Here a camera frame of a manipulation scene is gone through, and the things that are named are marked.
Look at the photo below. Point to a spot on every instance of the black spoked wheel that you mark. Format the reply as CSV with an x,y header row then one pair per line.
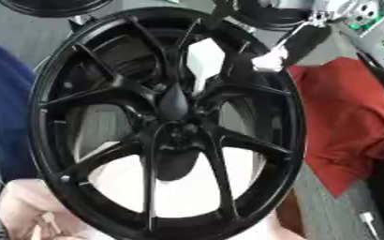
x,y
119,137

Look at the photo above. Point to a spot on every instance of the person's hand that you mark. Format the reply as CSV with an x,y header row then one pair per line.
x,y
23,203

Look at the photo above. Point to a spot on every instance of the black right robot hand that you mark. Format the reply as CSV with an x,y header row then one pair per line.
x,y
309,42

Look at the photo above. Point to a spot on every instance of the black round wheel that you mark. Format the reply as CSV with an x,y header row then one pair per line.
x,y
53,7
266,17

